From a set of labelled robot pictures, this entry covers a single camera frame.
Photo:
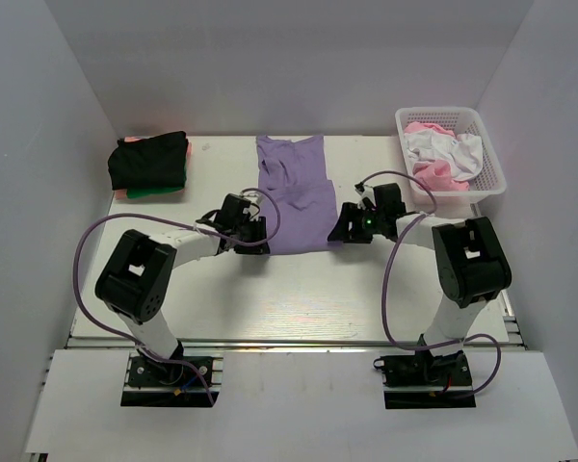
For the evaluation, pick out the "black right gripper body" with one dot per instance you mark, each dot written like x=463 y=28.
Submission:
x=366 y=221

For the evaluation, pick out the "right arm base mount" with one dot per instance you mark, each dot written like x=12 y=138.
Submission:
x=421 y=381

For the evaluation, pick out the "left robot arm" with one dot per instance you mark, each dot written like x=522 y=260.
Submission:
x=134 y=282

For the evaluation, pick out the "pink garment in basket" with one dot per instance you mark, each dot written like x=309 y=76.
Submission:
x=437 y=176

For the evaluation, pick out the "black folded t-shirt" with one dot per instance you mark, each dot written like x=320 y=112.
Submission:
x=158 y=162

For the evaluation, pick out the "green folded t-shirt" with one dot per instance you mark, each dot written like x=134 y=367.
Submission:
x=136 y=193

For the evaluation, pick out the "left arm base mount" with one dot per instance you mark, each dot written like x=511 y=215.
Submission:
x=149 y=384

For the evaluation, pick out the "purple t-shirt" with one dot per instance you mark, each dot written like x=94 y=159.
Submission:
x=303 y=211

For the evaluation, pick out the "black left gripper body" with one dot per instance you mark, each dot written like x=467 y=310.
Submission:
x=252 y=230

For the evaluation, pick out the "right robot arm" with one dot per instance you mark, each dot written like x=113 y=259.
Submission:
x=471 y=265

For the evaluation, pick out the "white garment in basket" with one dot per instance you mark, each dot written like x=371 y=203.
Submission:
x=464 y=153

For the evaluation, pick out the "aluminium table edge rail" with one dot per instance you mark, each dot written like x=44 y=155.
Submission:
x=75 y=342

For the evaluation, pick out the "pink plastic laundry basket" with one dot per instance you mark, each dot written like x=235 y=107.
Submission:
x=460 y=120

